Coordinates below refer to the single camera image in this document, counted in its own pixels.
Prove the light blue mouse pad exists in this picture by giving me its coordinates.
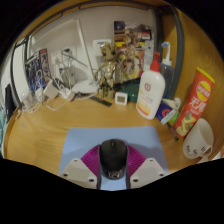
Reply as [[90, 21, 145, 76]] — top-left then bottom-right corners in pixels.
[[58, 126, 169, 192]]

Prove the blue red small box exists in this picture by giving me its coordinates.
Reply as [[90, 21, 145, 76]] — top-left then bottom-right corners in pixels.
[[155, 99, 178, 125]]

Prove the white wall outlet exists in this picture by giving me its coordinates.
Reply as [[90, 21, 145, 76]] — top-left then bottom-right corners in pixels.
[[49, 46, 78, 68]]

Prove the red yellow chips can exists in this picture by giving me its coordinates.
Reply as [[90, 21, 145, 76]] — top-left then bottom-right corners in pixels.
[[173, 66, 215, 139]]

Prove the white multi-port charger block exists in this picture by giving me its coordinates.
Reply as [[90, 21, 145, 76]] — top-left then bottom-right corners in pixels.
[[43, 79, 60, 100]]

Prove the flat black remote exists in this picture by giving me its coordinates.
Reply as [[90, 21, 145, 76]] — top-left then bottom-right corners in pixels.
[[89, 96, 113, 108]]

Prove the white mug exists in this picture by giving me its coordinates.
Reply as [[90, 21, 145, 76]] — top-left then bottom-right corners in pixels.
[[182, 118, 214, 161]]

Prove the white power strip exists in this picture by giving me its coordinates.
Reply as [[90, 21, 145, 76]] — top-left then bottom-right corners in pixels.
[[59, 87, 76, 100]]

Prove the small white desk clock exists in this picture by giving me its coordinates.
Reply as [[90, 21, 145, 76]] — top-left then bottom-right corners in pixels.
[[114, 91, 129, 106]]

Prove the grey metal frame post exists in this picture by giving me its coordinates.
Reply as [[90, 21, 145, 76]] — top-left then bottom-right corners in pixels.
[[153, 6, 186, 101]]

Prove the tangled white cable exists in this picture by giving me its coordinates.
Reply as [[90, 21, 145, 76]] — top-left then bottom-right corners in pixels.
[[16, 68, 76, 114]]

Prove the printed figure box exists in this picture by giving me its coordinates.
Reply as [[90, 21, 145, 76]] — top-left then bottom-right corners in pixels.
[[113, 20, 156, 81]]

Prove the clear domed plastic container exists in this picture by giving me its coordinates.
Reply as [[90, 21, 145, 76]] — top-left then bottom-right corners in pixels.
[[20, 89, 36, 109]]

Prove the black computer mouse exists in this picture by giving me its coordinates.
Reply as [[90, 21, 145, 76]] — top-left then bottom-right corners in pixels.
[[98, 138, 129, 181]]

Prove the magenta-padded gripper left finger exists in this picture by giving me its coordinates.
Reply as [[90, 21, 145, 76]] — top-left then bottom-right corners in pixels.
[[59, 143, 103, 190]]

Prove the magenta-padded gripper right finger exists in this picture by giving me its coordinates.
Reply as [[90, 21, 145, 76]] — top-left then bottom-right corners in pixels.
[[124, 143, 167, 190]]

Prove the brown robot figure toy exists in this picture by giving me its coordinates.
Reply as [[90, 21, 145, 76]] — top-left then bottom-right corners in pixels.
[[118, 33, 143, 84]]

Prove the white lotion pump bottle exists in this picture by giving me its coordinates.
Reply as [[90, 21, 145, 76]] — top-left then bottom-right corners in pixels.
[[135, 51, 167, 120]]

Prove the blue spray bottle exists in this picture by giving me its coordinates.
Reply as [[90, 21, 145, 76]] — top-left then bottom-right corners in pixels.
[[159, 41, 174, 99]]

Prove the brown tree figure toy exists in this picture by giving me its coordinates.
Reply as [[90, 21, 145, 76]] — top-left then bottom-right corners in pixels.
[[94, 41, 118, 100]]

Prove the robot model kit box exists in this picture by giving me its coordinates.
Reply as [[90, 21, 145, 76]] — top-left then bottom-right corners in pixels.
[[24, 48, 52, 94]]

